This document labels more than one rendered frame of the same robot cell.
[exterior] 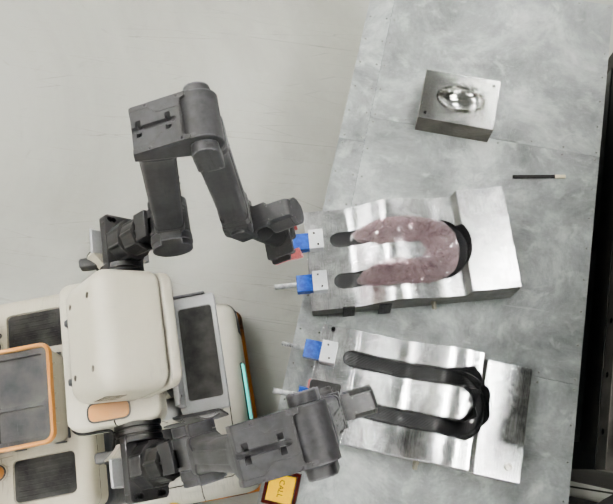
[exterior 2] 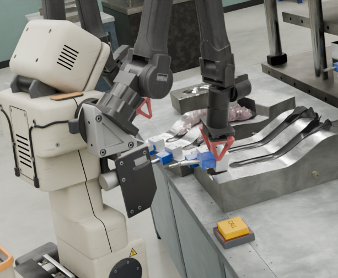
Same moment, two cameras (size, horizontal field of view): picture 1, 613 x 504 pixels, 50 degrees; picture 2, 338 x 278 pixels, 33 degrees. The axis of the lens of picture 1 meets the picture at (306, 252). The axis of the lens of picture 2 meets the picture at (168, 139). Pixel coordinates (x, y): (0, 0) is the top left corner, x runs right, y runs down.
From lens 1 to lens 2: 1.57 m
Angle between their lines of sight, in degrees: 54
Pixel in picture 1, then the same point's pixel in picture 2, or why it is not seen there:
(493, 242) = (262, 95)
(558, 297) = (324, 115)
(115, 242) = not seen: hidden behind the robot
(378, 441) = (277, 165)
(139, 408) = (89, 92)
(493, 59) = not seen: hidden behind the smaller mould
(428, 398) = (287, 134)
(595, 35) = (247, 70)
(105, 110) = not seen: outside the picture
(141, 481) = (113, 101)
